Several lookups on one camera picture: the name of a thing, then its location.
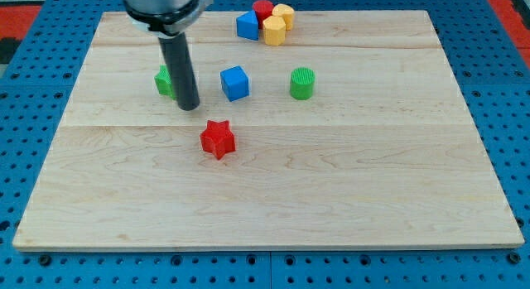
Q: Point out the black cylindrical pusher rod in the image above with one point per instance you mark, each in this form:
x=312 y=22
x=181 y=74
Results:
x=176 y=55

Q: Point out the blue triangle block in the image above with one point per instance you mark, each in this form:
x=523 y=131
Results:
x=247 y=26

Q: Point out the green star block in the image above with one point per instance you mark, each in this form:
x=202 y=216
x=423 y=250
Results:
x=163 y=83

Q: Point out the blue cube block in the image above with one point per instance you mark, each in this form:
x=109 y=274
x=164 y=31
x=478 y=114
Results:
x=235 y=83

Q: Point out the red cylinder block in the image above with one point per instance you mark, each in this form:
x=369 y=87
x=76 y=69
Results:
x=263 y=10

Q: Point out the red star block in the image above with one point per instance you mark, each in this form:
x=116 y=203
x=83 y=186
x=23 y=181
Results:
x=218 y=139

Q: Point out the yellow hexagon block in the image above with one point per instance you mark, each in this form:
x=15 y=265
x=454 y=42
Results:
x=274 y=30

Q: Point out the yellow heart block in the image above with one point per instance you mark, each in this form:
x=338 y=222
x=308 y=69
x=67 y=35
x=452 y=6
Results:
x=286 y=12

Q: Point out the green cylinder block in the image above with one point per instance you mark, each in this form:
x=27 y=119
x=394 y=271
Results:
x=302 y=82

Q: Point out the light wooden board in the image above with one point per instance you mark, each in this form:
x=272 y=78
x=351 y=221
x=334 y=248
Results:
x=384 y=155

